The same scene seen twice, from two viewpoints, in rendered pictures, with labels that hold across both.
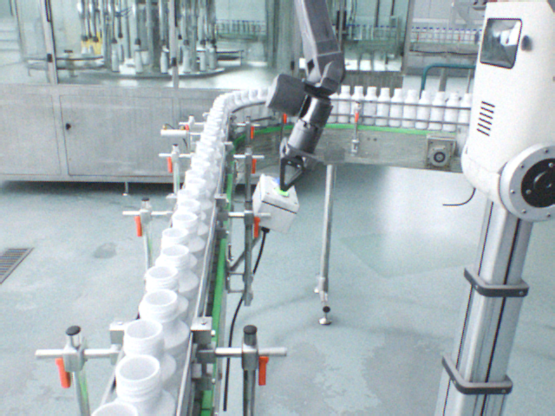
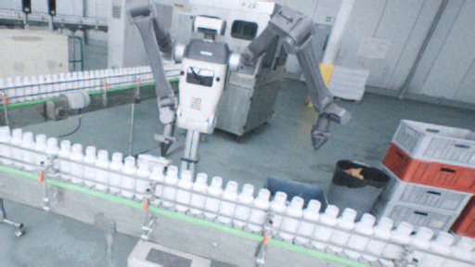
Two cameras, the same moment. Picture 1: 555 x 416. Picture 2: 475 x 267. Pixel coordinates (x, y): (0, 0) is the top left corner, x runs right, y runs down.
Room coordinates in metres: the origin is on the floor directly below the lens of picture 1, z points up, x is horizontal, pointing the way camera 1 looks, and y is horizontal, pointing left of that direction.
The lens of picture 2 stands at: (0.58, 1.13, 1.69)
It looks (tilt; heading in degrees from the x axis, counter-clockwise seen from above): 27 degrees down; 286
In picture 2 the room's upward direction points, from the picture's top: 8 degrees clockwise
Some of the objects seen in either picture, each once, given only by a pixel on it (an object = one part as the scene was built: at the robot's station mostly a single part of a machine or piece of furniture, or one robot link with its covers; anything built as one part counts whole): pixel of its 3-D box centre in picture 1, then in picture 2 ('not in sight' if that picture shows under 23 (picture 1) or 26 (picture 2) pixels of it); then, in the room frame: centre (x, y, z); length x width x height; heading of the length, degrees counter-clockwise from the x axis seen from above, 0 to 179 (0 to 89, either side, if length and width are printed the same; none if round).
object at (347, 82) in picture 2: not in sight; (340, 81); (-1.06, -9.61, 0.50); 1.24 x 1.03 x 1.00; 7
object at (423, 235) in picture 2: not in sight; (415, 248); (0.01, 0.09, 1.08); 0.06 x 0.06 x 0.17
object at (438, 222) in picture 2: not in sight; (406, 206); (-0.85, -1.92, 0.33); 0.61 x 0.41 x 0.22; 10
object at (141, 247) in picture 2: not in sight; (176, 243); (1.00, -0.47, 0.24); 0.68 x 0.53 x 0.41; 94
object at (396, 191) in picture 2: not in sight; (417, 186); (-0.85, -1.92, 0.55); 0.61 x 0.41 x 0.22; 11
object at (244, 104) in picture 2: not in sight; (237, 69); (1.41, -4.32, 1.00); 1.60 x 1.30 x 2.00; 76
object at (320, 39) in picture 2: not in sight; (318, 55); (-0.39, -11.92, 1.05); 1.00 x 0.10 x 2.10; 4
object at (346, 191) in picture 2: not in sight; (349, 198); (-0.31, -1.77, 0.32); 0.45 x 0.45 x 0.64
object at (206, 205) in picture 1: (197, 222); (171, 185); (0.90, 0.16, 1.08); 0.06 x 0.06 x 0.17
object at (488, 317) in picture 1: (479, 351); (186, 183); (1.00, -0.48, 0.74); 0.11 x 0.11 x 0.40; 4
